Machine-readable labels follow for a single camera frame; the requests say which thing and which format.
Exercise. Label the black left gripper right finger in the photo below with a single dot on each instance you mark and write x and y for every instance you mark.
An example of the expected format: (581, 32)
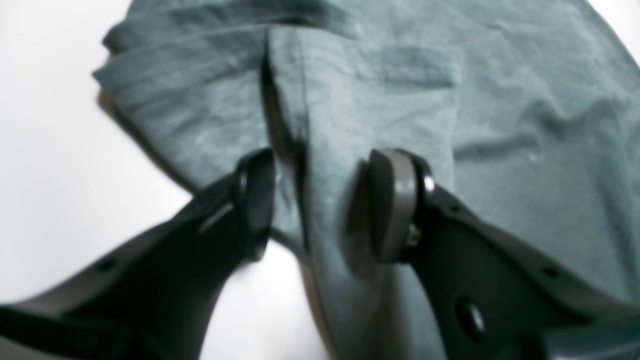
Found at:
(494, 296)

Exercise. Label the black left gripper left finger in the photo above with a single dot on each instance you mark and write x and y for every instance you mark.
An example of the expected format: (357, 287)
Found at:
(152, 297)

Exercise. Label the dark grey t-shirt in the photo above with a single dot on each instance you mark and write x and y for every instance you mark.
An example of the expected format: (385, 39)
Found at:
(526, 110)

